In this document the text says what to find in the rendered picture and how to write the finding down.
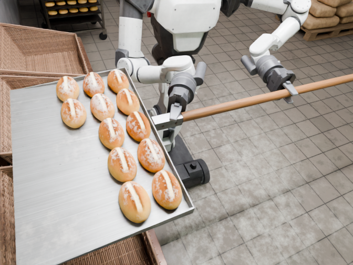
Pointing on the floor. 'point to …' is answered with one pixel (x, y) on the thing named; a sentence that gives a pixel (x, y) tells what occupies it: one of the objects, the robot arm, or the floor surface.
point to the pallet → (310, 34)
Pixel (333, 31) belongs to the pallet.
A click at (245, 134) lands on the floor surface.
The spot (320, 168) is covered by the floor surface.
